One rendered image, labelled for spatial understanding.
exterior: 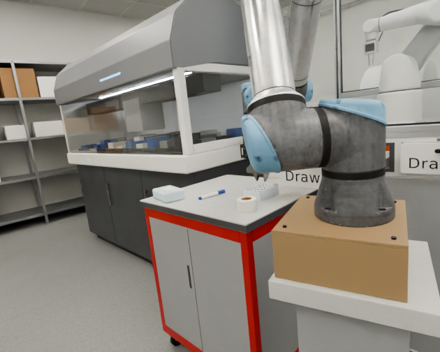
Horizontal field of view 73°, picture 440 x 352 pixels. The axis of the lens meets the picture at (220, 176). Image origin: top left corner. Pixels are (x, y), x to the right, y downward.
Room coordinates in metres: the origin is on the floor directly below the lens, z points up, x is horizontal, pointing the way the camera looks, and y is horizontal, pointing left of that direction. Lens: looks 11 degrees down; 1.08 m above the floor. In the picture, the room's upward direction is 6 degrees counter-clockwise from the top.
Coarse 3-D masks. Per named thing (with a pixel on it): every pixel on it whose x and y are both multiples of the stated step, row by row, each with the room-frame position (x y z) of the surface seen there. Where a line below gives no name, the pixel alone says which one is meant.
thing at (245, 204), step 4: (244, 196) 1.03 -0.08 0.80; (248, 196) 1.02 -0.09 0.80; (252, 196) 1.02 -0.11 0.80; (240, 200) 0.98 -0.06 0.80; (244, 200) 0.97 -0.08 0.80; (248, 200) 0.97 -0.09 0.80; (252, 200) 0.97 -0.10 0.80; (256, 200) 0.99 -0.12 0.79; (240, 204) 0.97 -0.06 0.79; (244, 204) 0.96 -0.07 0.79; (248, 204) 0.96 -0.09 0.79; (252, 204) 0.97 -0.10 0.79; (256, 204) 0.98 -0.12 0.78; (240, 208) 0.97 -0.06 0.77; (244, 208) 0.96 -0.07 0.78; (248, 208) 0.96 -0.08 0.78; (252, 208) 0.97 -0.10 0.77; (256, 208) 0.98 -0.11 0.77; (244, 212) 0.97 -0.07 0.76
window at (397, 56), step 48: (288, 0) 1.41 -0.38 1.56; (336, 0) 1.26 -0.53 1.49; (384, 0) 1.14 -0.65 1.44; (432, 0) 1.04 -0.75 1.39; (336, 48) 1.27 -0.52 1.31; (384, 48) 1.14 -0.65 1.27; (432, 48) 1.04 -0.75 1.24; (336, 96) 1.27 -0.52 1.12; (384, 96) 1.14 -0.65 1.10; (432, 96) 1.03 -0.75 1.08
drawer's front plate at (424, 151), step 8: (408, 144) 1.05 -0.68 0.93; (416, 144) 1.03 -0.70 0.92; (424, 144) 1.02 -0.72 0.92; (432, 144) 1.00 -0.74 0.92; (400, 152) 1.07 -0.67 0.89; (408, 152) 1.05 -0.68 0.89; (416, 152) 1.03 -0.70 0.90; (424, 152) 1.02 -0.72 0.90; (432, 152) 1.00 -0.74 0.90; (400, 160) 1.07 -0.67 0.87; (408, 160) 1.05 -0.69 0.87; (416, 160) 1.03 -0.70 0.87; (424, 160) 1.02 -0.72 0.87; (432, 160) 1.00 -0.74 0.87; (400, 168) 1.07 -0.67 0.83; (408, 168) 1.05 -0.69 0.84; (416, 168) 1.03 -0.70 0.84; (424, 168) 1.02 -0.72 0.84
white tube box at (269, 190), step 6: (252, 186) 1.18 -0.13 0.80; (264, 186) 1.16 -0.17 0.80; (270, 186) 1.16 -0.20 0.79; (276, 186) 1.16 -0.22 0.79; (246, 192) 1.13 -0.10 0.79; (252, 192) 1.11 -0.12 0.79; (258, 192) 1.09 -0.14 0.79; (264, 192) 1.10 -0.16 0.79; (270, 192) 1.13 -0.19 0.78; (276, 192) 1.16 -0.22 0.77; (258, 198) 1.09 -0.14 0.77; (264, 198) 1.10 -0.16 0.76
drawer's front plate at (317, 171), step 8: (312, 168) 0.97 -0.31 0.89; (320, 168) 0.95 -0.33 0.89; (280, 176) 1.07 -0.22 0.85; (288, 176) 1.04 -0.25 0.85; (304, 176) 1.00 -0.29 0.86; (312, 176) 0.98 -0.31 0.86; (320, 176) 0.96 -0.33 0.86; (288, 184) 1.04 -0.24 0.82; (296, 184) 1.02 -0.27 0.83; (304, 184) 1.00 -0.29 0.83; (312, 184) 0.98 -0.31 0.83
